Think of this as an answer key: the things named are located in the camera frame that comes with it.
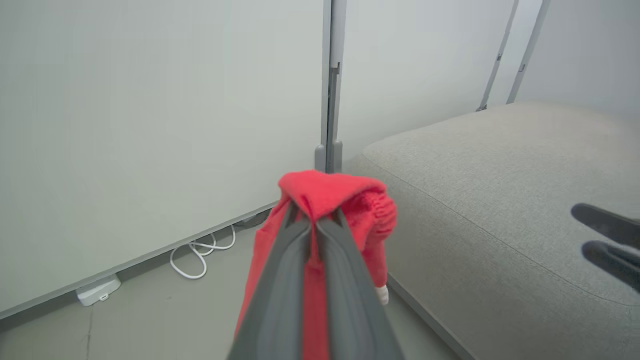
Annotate white coiled cable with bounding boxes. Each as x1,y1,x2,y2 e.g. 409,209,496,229
169,224,237,280

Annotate white power adapter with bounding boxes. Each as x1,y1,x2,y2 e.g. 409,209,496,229
75,274,122,307

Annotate white partition panel behind sofa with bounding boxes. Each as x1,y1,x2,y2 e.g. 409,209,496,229
507,0,640,118

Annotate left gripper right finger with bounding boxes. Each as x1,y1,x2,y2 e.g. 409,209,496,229
316,208,406,360

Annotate wide white partition panel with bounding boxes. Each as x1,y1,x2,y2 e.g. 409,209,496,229
0,0,333,321

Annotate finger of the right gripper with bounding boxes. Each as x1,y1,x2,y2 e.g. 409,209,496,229
581,241,640,295
571,203,640,251

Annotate narrow white partition panel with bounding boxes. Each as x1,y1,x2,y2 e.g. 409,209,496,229
330,0,521,173

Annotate grey fabric sofa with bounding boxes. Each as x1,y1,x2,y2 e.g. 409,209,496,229
345,101,640,360

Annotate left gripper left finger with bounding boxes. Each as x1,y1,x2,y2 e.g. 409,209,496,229
227,205,313,360

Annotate red knit garment white trim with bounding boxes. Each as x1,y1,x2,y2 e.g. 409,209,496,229
234,170,398,360

